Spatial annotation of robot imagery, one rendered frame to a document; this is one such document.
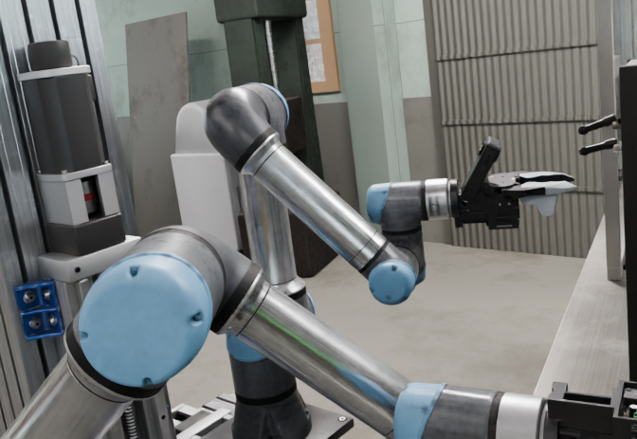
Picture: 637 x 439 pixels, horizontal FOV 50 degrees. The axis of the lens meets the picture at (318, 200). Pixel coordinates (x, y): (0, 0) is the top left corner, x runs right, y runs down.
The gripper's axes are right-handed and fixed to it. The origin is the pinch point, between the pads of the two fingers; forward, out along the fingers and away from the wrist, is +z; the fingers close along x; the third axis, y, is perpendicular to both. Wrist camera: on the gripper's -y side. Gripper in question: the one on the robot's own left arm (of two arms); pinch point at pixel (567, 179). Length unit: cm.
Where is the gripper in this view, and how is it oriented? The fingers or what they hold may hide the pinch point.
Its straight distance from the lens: 127.1
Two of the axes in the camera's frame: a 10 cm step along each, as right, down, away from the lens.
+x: -2.2, 3.6, -9.0
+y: 1.5, 9.3, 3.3
